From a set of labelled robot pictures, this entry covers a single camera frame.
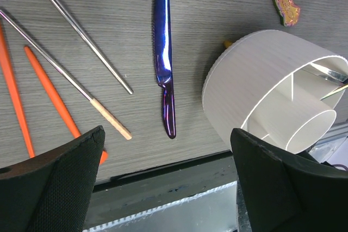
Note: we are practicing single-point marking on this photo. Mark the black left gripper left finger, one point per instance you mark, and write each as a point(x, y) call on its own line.
point(52, 191)

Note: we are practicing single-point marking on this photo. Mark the gold spoon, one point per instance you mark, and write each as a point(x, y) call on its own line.
point(227, 44)

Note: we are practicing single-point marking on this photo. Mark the blue metallic knife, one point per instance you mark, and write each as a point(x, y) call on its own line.
point(162, 52)

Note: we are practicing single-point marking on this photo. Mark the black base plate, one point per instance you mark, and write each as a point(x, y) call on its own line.
point(159, 170)

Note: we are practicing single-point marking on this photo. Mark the white round divided container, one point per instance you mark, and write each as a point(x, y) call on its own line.
point(264, 83)

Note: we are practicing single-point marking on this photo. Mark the orange chopstick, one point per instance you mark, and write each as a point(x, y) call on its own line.
point(14, 93)

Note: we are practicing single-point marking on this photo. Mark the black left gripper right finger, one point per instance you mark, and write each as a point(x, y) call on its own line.
point(287, 192)

